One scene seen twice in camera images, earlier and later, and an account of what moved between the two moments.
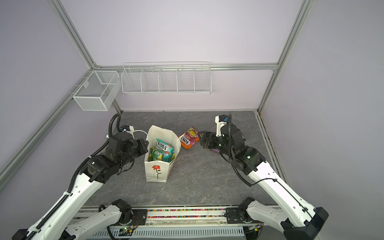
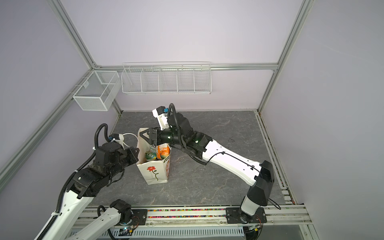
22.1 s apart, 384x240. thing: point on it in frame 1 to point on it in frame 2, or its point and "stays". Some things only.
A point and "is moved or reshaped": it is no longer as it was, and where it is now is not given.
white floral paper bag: [159, 171] is moved or reshaped
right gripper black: [209, 135] to [159, 137]
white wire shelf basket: [166, 78] stays
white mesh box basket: [98, 91] stays
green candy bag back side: [155, 154] is moved or reshaped
